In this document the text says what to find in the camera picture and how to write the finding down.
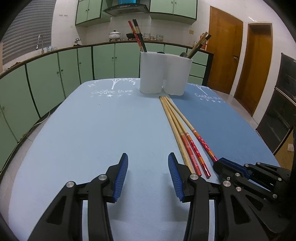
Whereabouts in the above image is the black range hood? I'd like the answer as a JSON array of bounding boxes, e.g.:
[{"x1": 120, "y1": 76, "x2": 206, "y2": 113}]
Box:
[{"x1": 103, "y1": 4, "x2": 149, "y2": 16}]

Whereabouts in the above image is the green wall cabinet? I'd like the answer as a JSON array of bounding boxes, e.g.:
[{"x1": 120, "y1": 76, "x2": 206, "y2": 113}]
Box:
[
  {"x1": 75, "y1": 0, "x2": 111, "y2": 27},
  {"x1": 149, "y1": 0, "x2": 198, "y2": 25}
]

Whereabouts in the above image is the white cable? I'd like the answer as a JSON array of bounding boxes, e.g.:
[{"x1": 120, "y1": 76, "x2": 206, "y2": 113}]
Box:
[{"x1": 23, "y1": 111, "x2": 50, "y2": 140}]

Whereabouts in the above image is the metal faucet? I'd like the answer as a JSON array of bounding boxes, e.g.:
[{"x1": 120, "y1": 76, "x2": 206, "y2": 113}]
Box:
[{"x1": 36, "y1": 34, "x2": 45, "y2": 50}]

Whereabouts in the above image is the grey window blind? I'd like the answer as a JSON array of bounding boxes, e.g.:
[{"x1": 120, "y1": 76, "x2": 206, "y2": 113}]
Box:
[{"x1": 0, "y1": 0, "x2": 57, "y2": 67}]

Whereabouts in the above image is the light blue printed mat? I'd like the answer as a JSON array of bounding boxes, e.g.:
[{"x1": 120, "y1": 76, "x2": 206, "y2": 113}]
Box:
[{"x1": 5, "y1": 77, "x2": 193, "y2": 241}]

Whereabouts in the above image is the red-handled wooden chopstick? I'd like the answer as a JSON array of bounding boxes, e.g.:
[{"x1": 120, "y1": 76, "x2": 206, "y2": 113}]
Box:
[
  {"x1": 165, "y1": 96, "x2": 219, "y2": 162},
  {"x1": 128, "y1": 20, "x2": 144, "y2": 52},
  {"x1": 161, "y1": 96, "x2": 202, "y2": 175},
  {"x1": 163, "y1": 96, "x2": 211, "y2": 178}
]

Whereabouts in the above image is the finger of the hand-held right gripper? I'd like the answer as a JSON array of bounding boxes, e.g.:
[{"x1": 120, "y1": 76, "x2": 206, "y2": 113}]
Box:
[
  {"x1": 213, "y1": 157, "x2": 292, "y2": 183},
  {"x1": 219, "y1": 172, "x2": 292, "y2": 234}
]

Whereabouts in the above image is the white double utensil holder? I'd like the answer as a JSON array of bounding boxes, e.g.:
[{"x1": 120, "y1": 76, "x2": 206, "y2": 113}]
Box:
[{"x1": 139, "y1": 51, "x2": 194, "y2": 96}]

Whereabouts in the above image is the wooden door with handle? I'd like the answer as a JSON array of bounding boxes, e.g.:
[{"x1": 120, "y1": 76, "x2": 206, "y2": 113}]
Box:
[{"x1": 206, "y1": 6, "x2": 244, "y2": 95}]

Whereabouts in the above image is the dark glass cabinet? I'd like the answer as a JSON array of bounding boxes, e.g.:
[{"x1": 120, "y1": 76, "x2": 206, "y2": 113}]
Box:
[{"x1": 255, "y1": 53, "x2": 296, "y2": 154}]

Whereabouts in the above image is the plain wooden chopstick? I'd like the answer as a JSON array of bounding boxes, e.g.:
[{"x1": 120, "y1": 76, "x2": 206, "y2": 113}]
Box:
[
  {"x1": 186, "y1": 32, "x2": 208, "y2": 58},
  {"x1": 159, "y1": 96, "x2": 195, "y2": 174}
]

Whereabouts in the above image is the dark blue printed mat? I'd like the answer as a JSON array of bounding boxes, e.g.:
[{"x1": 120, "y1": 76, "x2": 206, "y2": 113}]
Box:
[{"x1": 171, "y1": 82, "x2": 281, "y2": 186}]

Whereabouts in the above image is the black chopstick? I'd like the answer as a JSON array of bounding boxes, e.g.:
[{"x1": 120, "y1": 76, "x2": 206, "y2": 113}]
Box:
[
  {"x1": 188, "y1": 35, "x2": 212, "y2": 59},
  {"x1": 132, "y1": 19, "x2": 148, "y2": 52}
]

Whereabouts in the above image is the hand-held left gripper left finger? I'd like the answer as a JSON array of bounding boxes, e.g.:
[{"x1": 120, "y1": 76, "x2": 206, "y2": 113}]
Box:
[{"x1": 28, "y1": 152, "x2": 129, "y2": 241}]

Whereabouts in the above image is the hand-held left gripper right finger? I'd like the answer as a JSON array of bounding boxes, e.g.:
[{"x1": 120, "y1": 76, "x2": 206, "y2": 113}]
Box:
[{"x1": 168, "y1": 152, "x2": 271, "y2": 241}]

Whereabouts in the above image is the tan box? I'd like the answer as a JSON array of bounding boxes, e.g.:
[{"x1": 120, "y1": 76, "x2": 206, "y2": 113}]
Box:
[{"x1": 274, "y1": 130, "x2": 296, "y2": 169}]

